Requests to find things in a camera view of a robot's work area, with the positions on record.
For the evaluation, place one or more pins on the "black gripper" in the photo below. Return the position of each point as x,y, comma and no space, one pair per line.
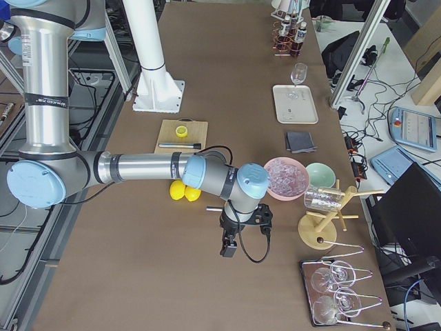
230,224

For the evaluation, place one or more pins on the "copper wire bottle basket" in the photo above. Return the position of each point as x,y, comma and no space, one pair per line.
292,33

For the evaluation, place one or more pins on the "tea bottle white cap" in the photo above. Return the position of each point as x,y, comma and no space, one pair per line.
300,37

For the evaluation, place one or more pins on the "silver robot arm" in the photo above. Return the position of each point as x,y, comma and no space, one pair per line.
50,168

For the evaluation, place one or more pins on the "steel ice scoop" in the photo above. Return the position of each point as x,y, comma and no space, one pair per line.
214,209

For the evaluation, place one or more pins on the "wooden cup tree stand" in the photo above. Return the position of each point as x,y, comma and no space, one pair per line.
317,229

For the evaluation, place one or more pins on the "pink bowl of ice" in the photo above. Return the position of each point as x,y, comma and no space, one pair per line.
288,178

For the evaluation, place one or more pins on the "steel muddler black tip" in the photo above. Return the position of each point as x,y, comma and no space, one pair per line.
196,146

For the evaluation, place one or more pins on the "black glass rack tray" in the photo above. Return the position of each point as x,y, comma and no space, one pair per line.
307,268

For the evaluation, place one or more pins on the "clear glass mug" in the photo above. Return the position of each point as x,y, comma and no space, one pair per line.
323,199

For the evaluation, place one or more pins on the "green bowl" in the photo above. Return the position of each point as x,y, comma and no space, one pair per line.
321,175

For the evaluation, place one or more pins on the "hanging wine glass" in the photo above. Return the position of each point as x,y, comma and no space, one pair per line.
333,276
342,307

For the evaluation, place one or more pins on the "yellow half lemon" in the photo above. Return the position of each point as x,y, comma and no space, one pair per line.
181,131

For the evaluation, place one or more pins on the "grey folded cloth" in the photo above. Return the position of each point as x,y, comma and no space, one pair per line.
298,142

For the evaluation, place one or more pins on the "bamboo cutting board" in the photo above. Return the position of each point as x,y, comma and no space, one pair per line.
196,134

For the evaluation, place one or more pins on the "cream rabbit tray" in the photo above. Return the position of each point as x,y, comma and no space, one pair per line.
294,104

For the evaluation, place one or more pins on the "clear wine glass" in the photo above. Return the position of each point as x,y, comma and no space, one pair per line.
297,76

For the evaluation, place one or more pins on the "blue teach pendant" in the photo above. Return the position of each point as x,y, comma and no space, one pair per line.
413,129
392,163

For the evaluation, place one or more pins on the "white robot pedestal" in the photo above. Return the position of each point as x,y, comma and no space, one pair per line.
156,91

